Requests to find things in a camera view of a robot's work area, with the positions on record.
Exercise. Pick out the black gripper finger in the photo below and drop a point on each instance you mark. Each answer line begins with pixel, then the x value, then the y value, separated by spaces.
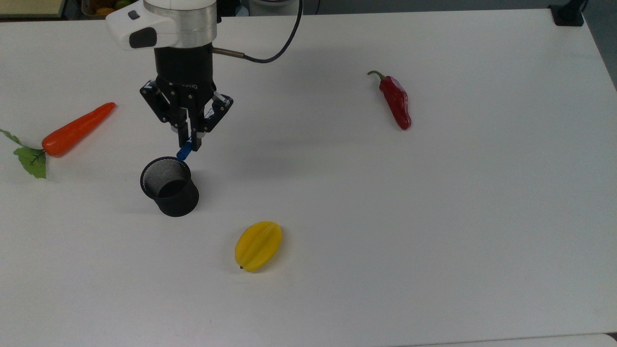
pixel 166 108
pixel 212 115

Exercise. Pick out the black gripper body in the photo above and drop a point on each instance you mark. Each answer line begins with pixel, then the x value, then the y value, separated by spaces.
pixel 184 72

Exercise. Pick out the blue and white marker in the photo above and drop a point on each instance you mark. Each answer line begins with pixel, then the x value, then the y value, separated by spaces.
pixel 183 153

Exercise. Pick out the black mesh pen cup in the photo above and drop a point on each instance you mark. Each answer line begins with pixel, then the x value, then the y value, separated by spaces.
pixel 174 196

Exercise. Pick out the green toy fruit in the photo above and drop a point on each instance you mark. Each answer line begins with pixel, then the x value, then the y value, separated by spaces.
pixel 123 3

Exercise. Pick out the orange toy carrot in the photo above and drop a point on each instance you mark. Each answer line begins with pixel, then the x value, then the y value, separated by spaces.
pixel 72 132

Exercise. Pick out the orange toy fruit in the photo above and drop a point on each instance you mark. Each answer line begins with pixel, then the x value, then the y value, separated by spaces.
pixel 104 10

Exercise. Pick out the box of toy fruit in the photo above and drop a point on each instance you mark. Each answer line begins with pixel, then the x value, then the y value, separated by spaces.
pixel 91 10

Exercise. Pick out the yellow toy starfruit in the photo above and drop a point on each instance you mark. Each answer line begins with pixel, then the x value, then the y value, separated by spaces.
pixel 259 246

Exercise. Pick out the beige board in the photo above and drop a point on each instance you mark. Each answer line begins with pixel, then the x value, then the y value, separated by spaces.
pixel 30 7

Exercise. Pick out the red toy chili pepper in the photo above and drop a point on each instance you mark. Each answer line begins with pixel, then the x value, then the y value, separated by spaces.
pixel 397 102

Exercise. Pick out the black clamp mount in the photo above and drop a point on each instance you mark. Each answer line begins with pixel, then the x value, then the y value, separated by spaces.
pixel 567 14

